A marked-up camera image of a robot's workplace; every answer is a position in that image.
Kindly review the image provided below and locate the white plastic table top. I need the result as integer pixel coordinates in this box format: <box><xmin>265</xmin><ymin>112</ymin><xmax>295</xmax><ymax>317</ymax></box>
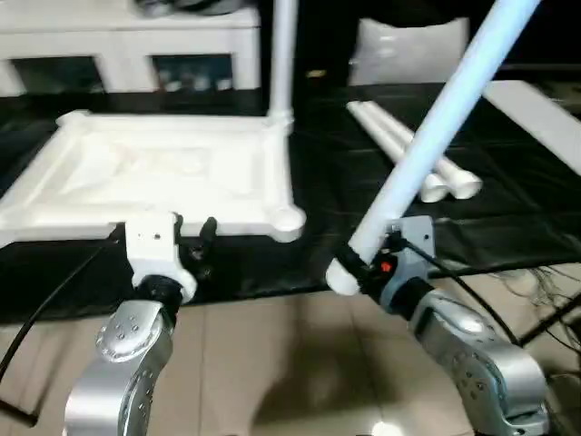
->
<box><xmin>0</xmin><ymin>109</ymin><xmax>307</xmax><ymax>248</ymax></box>

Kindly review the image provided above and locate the white plastic table leg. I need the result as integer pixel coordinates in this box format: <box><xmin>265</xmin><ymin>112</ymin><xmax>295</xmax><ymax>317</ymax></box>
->
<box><xmin>347</xmin><ymin>100</ymin><xmax>452</xmax><ymax>204</ymax></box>
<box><xmin>266</xmin><ymin>0</ymin><xmax>299</xmax><ymax>130</ymax></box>
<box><xmin>325</xmin><ymin>0</ymin><xmax>543</xmax><ymax>298</ymax></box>
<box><xmin>361</xmin><ymin>100</ymin><xmax>484</xmax><ymax>200</ymax></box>

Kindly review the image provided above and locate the black work mat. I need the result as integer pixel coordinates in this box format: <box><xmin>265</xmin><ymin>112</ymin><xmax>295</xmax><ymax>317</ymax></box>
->
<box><xmin>0</xmin><ymin>82</ymin><xmax>581</xmax><ymax>323</ymax></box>

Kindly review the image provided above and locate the cluster of small bottles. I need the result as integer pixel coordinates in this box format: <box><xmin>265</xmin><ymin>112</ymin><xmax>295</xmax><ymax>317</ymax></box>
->
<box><xmin>150</xmin><ymin>54</ymin><xmax>235</xmax><ymax>92</ymax></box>

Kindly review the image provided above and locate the white cabinet with glass doors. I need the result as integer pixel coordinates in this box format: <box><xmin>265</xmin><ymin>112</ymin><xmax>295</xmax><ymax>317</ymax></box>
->
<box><xmin>0</xmin><ymin>0</ymin><xmax>264</xmax><ymax>97</ymax></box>

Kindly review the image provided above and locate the white flat board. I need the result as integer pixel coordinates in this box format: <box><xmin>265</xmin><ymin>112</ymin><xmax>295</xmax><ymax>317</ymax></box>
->
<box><xmin>481</xmin><ymin>79</ymin><xmax>581</xmax><ymax>175</ymax></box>

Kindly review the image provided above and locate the white cushion with badge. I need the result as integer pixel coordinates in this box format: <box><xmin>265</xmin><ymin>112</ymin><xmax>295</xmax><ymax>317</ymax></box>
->
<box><xmin>349</xmin><ymin>16</ymin><xmax>473</xmax><ymax>88</ymax></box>

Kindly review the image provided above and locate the grey bag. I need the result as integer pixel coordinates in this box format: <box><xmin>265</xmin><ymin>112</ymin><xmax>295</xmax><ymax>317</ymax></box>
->
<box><xmin>134</xmin><ymin>0</ymin><xmax>260</xmax><ymax>17</ymax></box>

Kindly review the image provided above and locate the black cabinet with yellow label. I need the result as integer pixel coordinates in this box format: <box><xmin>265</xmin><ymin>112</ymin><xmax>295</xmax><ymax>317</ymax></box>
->
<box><xmin>260</xmin><ymin>0</ymin><xmax>364</xmax><ymax>92</ymax></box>

